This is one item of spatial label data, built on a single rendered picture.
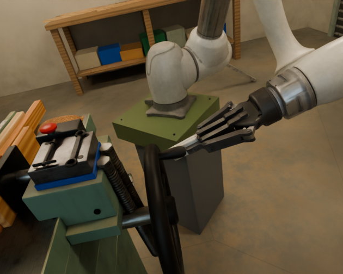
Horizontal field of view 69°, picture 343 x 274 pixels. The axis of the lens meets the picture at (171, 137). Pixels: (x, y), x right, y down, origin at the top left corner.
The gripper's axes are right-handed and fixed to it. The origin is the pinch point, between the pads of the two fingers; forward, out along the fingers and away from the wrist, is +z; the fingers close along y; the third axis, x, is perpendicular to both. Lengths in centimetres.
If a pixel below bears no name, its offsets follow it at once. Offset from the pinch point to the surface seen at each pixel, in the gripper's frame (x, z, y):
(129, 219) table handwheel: 2.0, 15.8, 9.8
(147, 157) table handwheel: -8.0, 5.0, 7.7
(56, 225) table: -8.8, 23.2, 13.9
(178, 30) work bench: 53, -17, -284
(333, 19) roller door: 144, -195, -280
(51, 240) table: -8.8, 23.2, 16.7
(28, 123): -16.8, 36.6, -20.4
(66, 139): -17.0, 16.3, 3.6
